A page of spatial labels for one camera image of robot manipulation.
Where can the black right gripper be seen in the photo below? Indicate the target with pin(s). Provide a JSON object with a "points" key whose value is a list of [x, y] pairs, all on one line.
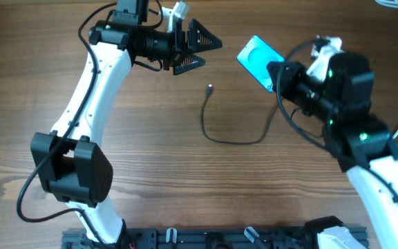
{"points": [[295, 69]]}

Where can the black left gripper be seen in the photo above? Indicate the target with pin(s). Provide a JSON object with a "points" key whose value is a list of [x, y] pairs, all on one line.
{"points": [[181, 51]]}

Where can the light blue Galaxy smartphone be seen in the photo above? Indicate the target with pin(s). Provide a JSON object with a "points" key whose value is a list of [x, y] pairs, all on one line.
{"points": [[255, 56]]}

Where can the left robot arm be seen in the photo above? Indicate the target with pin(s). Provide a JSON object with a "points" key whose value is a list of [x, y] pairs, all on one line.
{"points": [[69, 161]]}

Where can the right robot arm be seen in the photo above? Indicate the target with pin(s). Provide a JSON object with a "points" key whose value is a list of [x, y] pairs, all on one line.
{"points": [[362, 144]]}

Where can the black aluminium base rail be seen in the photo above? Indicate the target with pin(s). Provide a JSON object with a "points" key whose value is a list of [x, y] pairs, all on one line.
{"points": [[284, 237]]}

